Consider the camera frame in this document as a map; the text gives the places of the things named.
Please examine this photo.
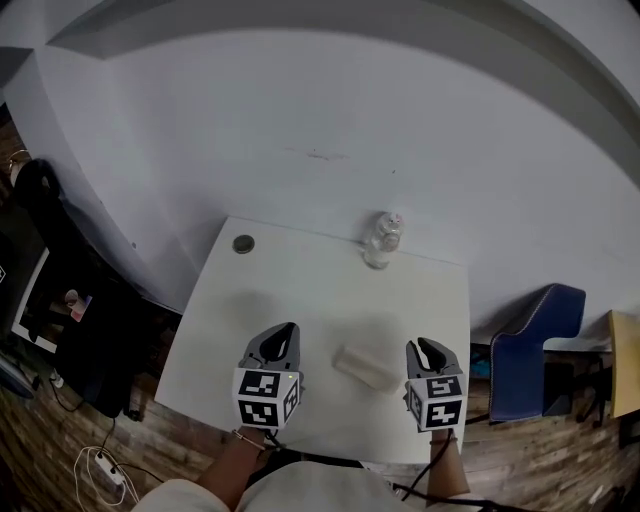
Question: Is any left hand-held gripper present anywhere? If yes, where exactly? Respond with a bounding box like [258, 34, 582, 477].
[231, 322, 307, 432]

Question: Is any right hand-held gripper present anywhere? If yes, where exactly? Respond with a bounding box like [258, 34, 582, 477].
[402, 336, 470, 434]

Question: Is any person's right forearm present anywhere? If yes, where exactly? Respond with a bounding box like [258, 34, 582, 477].
[428, 428, 472, 497]

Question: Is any person's left forearm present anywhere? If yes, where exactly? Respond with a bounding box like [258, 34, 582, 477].
[196, 427, 270, 507]

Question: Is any white table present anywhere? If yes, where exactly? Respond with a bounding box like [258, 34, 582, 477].
[153, 215, 473, 464]

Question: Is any blue chair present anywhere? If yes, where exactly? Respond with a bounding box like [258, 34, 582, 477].
[488, 282, 588, 424]

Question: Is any clear plastic bottle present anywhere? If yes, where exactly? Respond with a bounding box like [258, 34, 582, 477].
[361, 210, 406, 272]

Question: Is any person's white garment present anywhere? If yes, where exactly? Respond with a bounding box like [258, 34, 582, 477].
[131, 459, 507, 512]

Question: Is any black office chair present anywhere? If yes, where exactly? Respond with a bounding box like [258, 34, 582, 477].
[13, 158, 147, 420]

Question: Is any yellow-topped small table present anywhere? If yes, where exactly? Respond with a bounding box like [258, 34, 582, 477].
[608, 309, 640, 421]

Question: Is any pink cup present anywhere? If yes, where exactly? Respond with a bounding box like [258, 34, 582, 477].
[63, 288, 94, 322]

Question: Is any white power strip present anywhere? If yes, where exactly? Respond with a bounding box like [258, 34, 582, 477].
[93, 451, 127, 490]

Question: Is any dark desk with white edge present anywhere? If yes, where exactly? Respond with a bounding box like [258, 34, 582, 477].
[8, 246, 59, 355]

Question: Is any thin bracelet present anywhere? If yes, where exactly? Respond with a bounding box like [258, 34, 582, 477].
[230, 428, 267, 452]

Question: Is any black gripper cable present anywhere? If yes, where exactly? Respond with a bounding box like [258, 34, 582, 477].
[393, 433, 457, 502]

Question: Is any black floor cable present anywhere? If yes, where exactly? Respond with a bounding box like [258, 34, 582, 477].
[48, 378, 117, 452]

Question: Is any white power cord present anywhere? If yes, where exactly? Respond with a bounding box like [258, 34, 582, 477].
[73, 445, 142, 507]

